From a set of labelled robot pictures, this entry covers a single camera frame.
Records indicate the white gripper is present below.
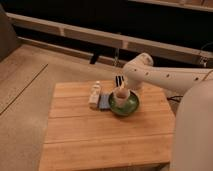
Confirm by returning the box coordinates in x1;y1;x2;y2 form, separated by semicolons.
115;76;142;90

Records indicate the white ceramic cup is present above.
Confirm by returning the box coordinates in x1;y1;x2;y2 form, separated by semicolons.
113;87;130;107

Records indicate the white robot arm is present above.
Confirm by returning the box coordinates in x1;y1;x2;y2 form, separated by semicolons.
123;53;213;171

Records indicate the blue sponge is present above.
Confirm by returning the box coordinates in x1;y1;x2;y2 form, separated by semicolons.
99;94;110;110

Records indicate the green bowl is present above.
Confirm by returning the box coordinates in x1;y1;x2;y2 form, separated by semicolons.
108;92;140;116

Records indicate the white plastic bottle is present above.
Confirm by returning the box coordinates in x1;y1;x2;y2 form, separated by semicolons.
89;81;101;109

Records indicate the wooden table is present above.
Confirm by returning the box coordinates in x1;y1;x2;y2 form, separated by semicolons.
39;82;174;171

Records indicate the white shelf rail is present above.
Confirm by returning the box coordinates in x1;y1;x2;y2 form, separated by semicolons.
6;13;213;67

